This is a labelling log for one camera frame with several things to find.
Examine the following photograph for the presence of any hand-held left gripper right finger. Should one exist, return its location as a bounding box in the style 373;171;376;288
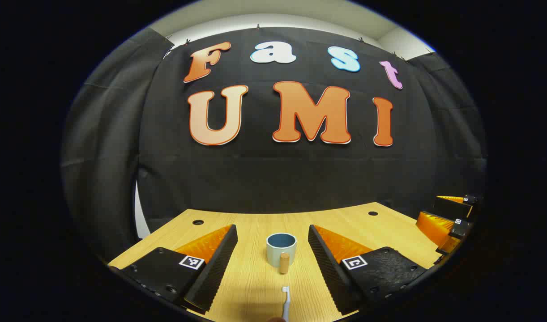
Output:
308;224;432;315

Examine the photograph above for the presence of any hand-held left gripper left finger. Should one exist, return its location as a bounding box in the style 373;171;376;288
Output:
109;224;238;314

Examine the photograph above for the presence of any white toothbrush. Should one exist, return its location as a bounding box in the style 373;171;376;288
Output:
280;286;292;322

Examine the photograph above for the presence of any wooden desktop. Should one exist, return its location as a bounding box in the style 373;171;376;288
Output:
108;202;449;322

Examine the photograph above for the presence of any black backdrop cloth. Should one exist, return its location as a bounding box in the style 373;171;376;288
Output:
61;27;488;264

